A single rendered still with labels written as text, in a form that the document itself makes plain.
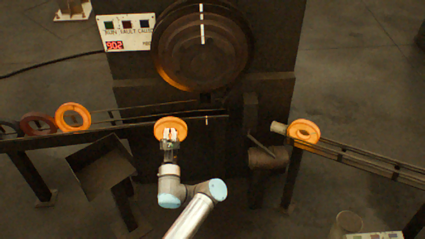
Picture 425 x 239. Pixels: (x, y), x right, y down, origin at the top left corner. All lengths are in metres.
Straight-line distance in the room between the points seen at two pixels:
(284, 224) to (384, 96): 1.58
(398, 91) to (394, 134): 0.55
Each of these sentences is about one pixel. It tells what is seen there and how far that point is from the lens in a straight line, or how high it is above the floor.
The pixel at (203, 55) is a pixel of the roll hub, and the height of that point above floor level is 1.17.
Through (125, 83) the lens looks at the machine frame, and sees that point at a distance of 1.85.
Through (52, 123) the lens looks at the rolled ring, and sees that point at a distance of 2.02.
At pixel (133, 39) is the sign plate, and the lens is 1.70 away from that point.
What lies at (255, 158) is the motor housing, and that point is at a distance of 1.89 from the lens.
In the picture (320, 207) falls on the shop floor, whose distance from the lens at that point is 2.40.
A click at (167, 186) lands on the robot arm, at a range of 1.43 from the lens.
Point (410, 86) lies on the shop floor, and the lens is 3.54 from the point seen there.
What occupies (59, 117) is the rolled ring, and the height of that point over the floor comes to 0.71.
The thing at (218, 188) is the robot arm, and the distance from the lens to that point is 1.38.
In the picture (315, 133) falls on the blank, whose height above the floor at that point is 0.74.
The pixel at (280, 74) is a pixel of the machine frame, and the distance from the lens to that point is 1.86.
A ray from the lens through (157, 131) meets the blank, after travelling 1.61.
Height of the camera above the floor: 1.99
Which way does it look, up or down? 45 degrees down
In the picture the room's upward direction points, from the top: 1 degrees counter-clockwise
